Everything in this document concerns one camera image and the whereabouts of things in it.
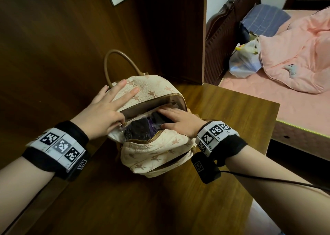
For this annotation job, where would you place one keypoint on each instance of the person's left hand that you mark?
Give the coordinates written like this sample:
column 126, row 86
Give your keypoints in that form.
column 100, row 116

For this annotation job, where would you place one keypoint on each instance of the person's right hand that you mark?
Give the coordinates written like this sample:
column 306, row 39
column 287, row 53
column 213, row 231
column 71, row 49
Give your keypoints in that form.
column 183, row 122

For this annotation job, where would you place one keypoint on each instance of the lavender pad packet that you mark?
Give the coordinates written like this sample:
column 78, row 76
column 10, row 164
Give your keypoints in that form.
column 152, row 126

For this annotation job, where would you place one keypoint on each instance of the cream patterned backpack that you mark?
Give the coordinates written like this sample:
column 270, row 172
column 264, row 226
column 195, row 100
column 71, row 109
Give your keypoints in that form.
column 154, row 149

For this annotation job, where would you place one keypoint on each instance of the person's left forearm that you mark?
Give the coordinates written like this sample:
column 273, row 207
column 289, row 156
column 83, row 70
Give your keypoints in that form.
column 20, row 191

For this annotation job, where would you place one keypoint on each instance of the person's right forearm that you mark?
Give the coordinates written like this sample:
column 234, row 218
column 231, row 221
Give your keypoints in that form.
column 278, row 191

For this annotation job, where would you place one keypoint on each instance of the right black marker wristband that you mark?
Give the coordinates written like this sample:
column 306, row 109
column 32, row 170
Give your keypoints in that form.
column 219, row 139

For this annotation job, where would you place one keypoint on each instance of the black marker wristband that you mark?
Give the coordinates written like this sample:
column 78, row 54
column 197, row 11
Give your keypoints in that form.
column 219, row 139
column 56, row 147

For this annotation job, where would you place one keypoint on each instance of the left black marker wristband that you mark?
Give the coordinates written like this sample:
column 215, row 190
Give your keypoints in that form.
column 56, row 147

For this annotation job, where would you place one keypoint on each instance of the translucent plastic shopping bag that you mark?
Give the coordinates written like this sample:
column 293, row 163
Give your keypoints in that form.
column 245, row 62

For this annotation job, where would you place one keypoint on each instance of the dark wooden shelf cabinet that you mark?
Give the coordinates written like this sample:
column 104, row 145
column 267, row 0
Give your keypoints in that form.
column 175, row 31

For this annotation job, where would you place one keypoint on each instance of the dark carved bed headboard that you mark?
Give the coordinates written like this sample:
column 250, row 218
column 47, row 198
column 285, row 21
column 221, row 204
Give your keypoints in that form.
column 221, row 36

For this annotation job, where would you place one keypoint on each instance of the pink bed sheet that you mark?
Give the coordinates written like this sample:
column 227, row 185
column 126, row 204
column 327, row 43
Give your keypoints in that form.
column 278, row 103

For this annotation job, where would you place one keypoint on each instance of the blue checkered pillow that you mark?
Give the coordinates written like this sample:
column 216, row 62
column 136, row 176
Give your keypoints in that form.
column 265, row 18

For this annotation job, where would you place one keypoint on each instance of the pink quilt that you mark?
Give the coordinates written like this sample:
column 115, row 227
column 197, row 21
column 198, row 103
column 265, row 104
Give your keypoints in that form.
column 301, row 52

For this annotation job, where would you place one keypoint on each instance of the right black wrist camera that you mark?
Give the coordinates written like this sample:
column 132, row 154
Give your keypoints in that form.
column 205, row 169

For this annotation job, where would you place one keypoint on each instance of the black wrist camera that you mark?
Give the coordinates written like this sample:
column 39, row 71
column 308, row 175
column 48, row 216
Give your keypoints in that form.
column 80, row 165
column 205, row 169

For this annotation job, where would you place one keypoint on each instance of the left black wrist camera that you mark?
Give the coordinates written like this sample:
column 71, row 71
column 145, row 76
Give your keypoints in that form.
column 80, row 165

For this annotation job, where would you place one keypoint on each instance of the dark wooden bed rail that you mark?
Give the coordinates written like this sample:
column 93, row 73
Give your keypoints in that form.
column 299, row 139

